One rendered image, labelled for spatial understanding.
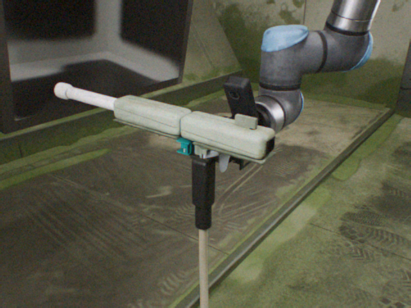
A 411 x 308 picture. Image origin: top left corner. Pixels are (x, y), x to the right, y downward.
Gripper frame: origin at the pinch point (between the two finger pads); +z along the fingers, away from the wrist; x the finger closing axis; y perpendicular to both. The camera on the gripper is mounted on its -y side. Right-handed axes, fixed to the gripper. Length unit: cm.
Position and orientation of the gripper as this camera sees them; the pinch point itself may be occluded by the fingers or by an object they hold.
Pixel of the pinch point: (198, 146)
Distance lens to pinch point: 62.9
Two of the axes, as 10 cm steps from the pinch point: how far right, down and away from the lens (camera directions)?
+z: -5.6, 3.5, -7.6
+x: -8.3, -2.5, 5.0
